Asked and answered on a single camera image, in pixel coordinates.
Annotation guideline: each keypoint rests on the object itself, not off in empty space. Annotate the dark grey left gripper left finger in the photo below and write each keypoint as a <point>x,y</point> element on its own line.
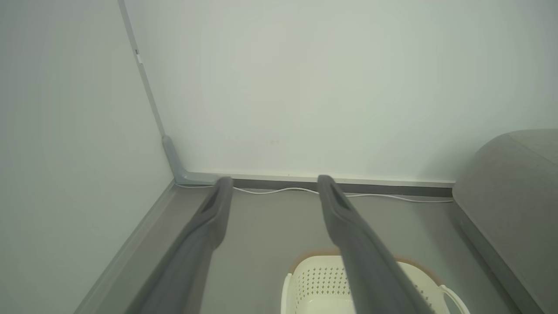
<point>192,257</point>

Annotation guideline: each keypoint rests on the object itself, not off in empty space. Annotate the grey fabric sofa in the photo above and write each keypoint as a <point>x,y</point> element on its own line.
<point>514,200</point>

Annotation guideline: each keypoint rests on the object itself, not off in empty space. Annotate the cream perforated laundry basket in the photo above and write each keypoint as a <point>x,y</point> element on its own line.
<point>320,283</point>

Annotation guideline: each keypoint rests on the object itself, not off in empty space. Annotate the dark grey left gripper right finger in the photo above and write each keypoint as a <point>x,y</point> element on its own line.
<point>366,261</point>

